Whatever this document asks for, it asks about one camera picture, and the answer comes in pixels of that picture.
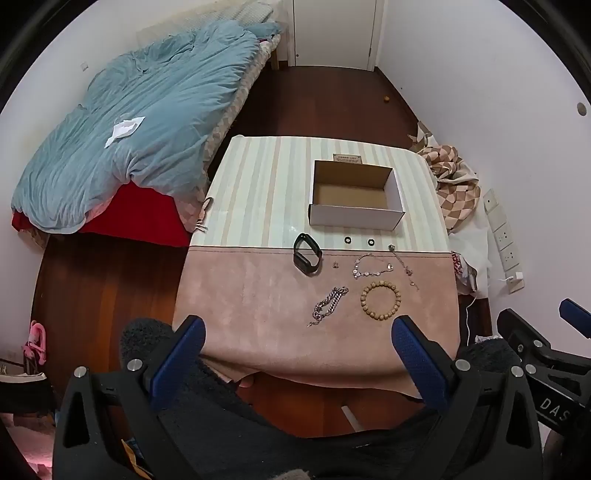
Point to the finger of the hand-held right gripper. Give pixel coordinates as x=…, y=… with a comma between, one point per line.
x=524, y=333
x=577, y=312

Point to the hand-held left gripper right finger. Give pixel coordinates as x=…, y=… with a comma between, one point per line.
x=415, y=364

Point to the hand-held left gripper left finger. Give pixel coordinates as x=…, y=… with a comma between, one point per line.
x=178, y=360

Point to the black smart band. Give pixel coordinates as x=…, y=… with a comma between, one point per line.
x=315, y=265

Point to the white cardboard box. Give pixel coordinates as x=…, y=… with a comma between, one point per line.
x=353, y=216

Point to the white charger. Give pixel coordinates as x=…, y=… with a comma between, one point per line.
x=516, y=281

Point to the black fleece pants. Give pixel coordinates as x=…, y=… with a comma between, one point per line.
x=217, y=415

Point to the red white printed cloth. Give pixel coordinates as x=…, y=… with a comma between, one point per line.
x=461, y=272

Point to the pink plastic hanger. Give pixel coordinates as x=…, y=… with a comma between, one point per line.
x=36, y=339

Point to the red bed sheet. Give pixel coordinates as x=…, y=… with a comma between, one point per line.
x=138, y=214

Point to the brown checkered cloth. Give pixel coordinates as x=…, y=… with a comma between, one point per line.
x=455, y=194

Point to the brown cloth label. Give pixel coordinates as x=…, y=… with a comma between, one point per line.
x=347, y=159

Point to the white paper sheet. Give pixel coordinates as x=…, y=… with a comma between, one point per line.
x=122, y=131

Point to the bed with checkered sheet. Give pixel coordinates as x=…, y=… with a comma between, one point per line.
x=231, y=115

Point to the blue duvet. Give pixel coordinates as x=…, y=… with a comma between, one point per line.
x=152, y=92

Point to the white door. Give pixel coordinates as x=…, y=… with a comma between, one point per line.
x=337, y=32

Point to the white quilted pillow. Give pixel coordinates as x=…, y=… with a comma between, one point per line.
x=251, y=9

